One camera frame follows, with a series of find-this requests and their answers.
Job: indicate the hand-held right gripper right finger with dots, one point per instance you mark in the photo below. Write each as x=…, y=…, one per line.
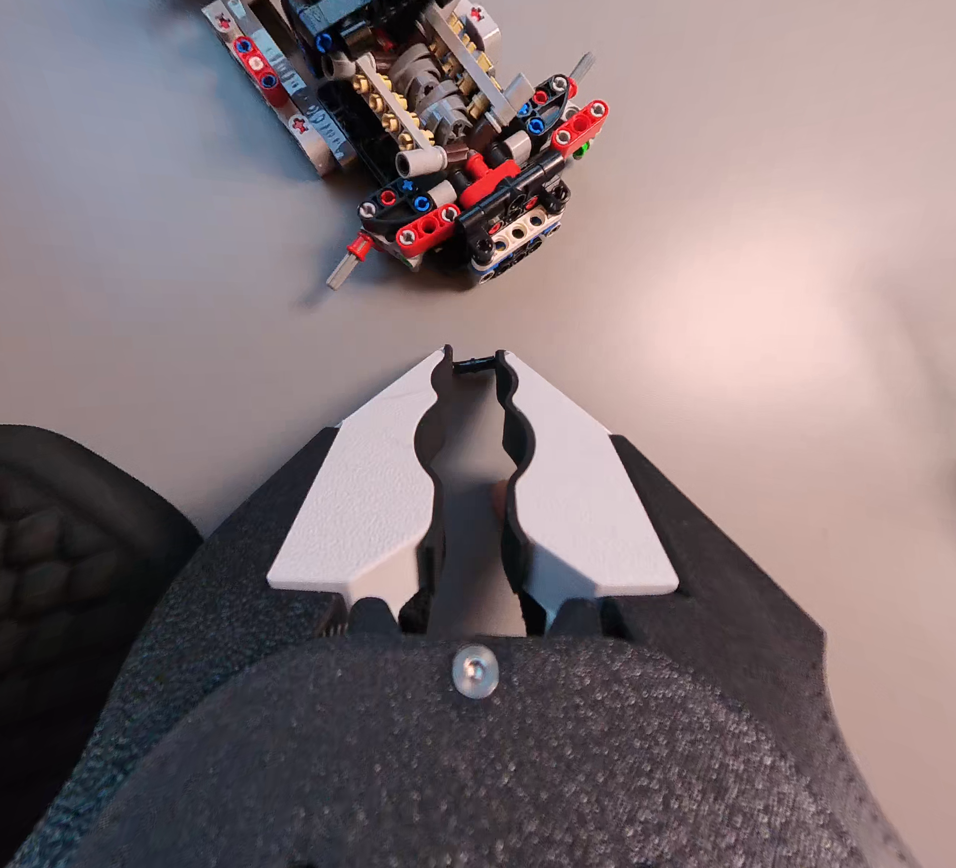
x=597, y=509

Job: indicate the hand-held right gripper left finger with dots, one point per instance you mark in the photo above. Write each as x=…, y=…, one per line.
x=351, y=509

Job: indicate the black lego pin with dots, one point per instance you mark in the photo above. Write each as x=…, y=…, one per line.
x=475, y=362

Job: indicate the lego car model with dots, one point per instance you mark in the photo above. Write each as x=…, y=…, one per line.
x=418, y=99

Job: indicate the person's right hand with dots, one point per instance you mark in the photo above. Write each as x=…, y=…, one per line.
x=497, y=498

